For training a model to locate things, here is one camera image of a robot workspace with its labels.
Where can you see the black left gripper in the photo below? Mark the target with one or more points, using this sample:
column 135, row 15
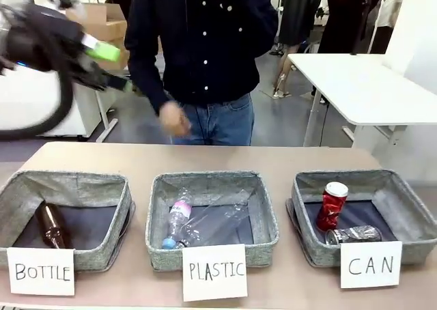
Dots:
column 48, row 40

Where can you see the plastic bottle with blue cap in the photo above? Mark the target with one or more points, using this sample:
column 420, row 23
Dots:
column 178, row 214

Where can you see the brown glass bottle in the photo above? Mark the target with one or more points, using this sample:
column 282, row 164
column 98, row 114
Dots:
column 51, row 224

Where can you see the crushed clear plastic bottle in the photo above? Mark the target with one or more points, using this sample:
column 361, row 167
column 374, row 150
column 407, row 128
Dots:
column 218, row 218

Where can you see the crushed red soda can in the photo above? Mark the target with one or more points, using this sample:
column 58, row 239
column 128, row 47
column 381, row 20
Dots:
column 329, row 207

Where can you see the crushed black silver can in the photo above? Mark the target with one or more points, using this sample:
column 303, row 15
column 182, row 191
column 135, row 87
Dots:
column 355, row 235

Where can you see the person's left forearm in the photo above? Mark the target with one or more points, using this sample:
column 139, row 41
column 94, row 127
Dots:
column 263, row 13

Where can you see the person's right forearm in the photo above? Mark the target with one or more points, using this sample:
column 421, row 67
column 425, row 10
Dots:
column 147, row 88

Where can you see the grey fabric basket labelled bottle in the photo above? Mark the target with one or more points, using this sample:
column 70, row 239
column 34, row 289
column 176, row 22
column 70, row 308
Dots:
column 102, row 187

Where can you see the grey fabric basket labelled plastic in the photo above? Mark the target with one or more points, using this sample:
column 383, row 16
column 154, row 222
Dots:
column 160, row 255

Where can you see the grey fabric basket labelled can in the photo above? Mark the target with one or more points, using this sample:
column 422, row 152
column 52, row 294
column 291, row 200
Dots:
column 307, row 235

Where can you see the white paper sign CAN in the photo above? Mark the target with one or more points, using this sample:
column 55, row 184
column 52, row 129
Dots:
column 370, row 265

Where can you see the person's right hand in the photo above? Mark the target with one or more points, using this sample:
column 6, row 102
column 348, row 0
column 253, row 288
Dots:
column 174, row 119

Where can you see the small cardboard box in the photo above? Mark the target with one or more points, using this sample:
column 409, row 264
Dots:
column 117, row 64

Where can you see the white desk with metal legs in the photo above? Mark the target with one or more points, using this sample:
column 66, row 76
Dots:
column 107, row 112

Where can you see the large open cardboard box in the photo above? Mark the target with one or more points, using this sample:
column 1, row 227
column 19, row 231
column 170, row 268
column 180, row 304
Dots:
column 99, row 20

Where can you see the person in dark button shirt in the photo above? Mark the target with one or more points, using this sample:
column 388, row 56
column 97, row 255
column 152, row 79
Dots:
column 205, row 50

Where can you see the bystander in black coat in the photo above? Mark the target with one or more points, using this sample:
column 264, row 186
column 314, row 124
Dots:
column 298, row 13

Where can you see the white paper sign BOTTLE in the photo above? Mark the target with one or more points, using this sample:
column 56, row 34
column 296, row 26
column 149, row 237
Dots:
column 41, row 272

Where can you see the white paper sign PLASTIC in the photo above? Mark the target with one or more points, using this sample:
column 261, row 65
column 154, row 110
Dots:
column 214, row 272

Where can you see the bystander in dark brown coat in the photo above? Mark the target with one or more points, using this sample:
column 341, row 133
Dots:
column 345, row 16

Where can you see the large white table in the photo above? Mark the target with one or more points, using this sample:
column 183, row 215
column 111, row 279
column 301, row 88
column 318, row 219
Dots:
column 358, row 84

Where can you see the bystander in beige jacket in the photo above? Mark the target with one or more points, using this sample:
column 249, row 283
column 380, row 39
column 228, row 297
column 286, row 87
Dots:
column 389, row 6

